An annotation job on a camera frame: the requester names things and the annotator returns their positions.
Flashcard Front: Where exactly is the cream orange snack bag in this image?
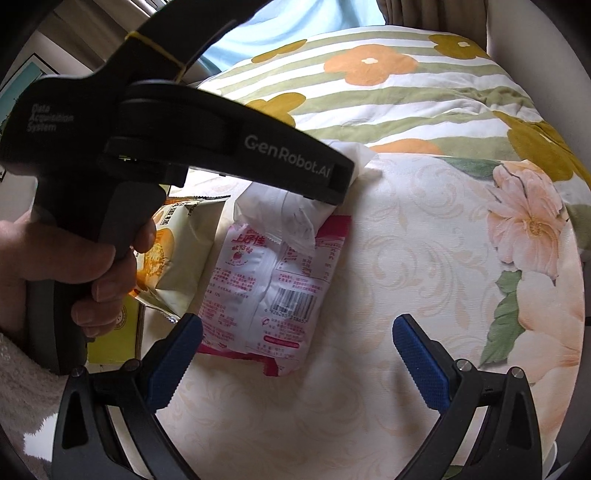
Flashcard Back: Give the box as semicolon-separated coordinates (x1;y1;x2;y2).
130;196;228;322

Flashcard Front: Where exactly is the floral striped green quilt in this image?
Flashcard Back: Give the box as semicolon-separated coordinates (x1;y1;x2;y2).
195;25;591;252

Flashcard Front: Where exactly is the yellow-green cardboard box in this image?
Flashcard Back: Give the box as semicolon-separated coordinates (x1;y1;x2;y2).
87;296;144;368

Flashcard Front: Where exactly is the person's left hand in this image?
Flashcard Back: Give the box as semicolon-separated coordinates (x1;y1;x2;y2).
1;213;156;343

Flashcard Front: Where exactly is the light blue hanging cloth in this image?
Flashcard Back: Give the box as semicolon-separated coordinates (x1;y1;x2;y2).
197;0;385;75

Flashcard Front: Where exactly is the left fuzzy sleeve forearm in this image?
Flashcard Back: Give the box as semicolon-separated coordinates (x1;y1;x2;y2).
0;335;67;479

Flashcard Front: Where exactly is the right brown curtain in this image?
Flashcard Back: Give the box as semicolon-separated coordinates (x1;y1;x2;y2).
377;0;488;50

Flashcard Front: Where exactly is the white small snack packet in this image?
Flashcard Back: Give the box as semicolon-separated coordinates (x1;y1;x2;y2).
233;134;376;253

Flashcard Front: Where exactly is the framed houses picture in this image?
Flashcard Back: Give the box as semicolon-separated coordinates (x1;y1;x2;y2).
0;53;57;133

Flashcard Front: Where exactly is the pink white snack bag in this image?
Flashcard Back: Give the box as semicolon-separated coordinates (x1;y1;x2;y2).
198;215;352;377

